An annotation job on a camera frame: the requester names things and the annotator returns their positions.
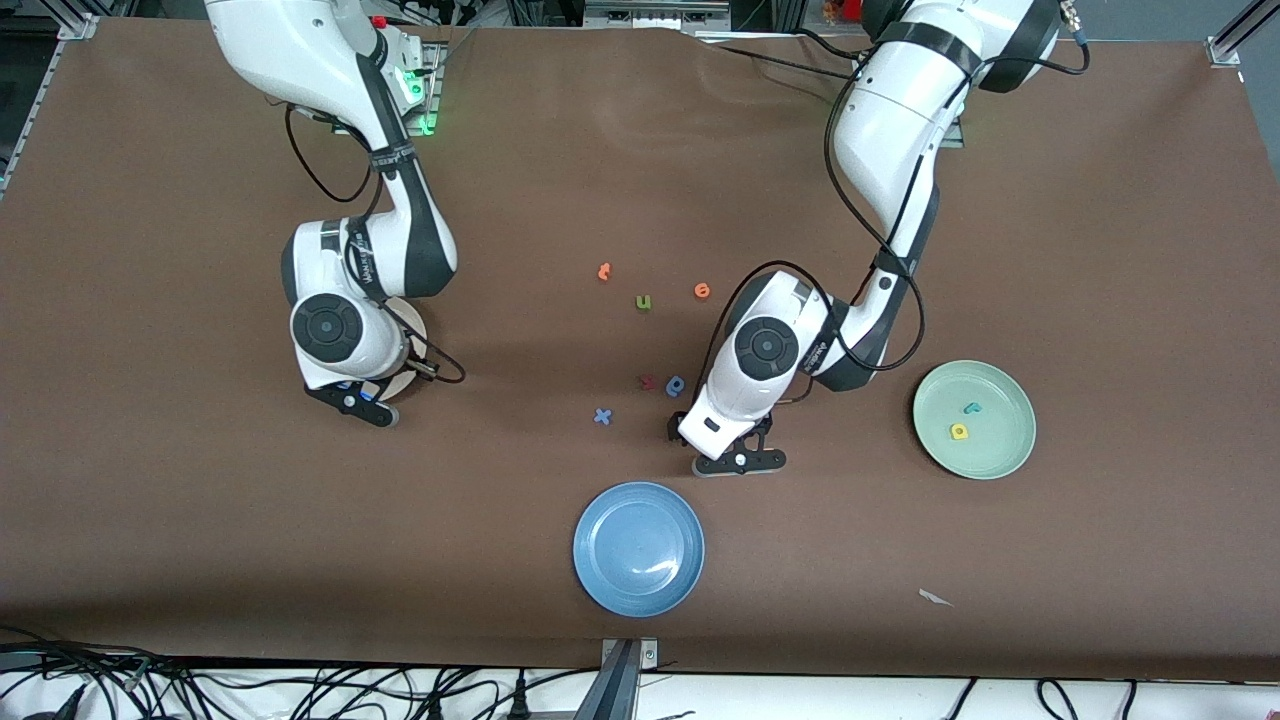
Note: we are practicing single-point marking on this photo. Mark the blue foam letter g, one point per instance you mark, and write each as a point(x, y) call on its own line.
point(670, 384)

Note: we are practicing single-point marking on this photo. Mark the silver corner bracket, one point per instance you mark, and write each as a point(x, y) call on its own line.
point(78, 27)

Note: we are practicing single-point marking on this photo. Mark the aluminium profile rail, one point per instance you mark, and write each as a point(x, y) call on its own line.
point(1235, 40)

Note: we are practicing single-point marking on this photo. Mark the dark metal beam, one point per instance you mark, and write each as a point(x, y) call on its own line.
point(612, 690)

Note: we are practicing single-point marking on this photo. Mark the brown table cover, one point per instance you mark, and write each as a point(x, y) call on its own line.
point(200, 500)

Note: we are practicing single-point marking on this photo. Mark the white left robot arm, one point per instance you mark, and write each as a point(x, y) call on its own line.
point(765, 345)

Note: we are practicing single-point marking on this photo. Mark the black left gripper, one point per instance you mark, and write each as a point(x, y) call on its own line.
point(673, 427)

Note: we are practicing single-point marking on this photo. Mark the black power plug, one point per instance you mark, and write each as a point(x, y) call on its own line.
point(435, 708)
point(519, 700)
point(70, 705)

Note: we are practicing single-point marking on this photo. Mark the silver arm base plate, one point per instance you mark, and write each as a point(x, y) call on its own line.
point(434, 100)
point(955, 140)

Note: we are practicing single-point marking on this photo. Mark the beige brown plate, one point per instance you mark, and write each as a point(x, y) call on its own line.
point(418, 335)

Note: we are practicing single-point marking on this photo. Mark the light green plate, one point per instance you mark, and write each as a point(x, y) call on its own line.
point(1000, 450)

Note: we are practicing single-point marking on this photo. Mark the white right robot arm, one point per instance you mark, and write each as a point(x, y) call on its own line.
point(330, 330)

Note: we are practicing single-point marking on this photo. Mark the silver metal frame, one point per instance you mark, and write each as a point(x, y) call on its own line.
point(655, 15)

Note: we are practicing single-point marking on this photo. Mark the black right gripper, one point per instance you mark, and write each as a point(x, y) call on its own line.
point(412, 354)

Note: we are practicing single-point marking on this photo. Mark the red box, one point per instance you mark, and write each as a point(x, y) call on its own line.
point(855, 10)

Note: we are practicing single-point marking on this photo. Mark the blue plate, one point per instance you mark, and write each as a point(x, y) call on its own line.
point(638, 548)

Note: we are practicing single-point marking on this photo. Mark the silver metal bracket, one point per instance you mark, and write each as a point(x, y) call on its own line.
point(648, 655)

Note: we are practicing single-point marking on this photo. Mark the white paper scrap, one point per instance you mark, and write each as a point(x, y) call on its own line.
point(933, 597)

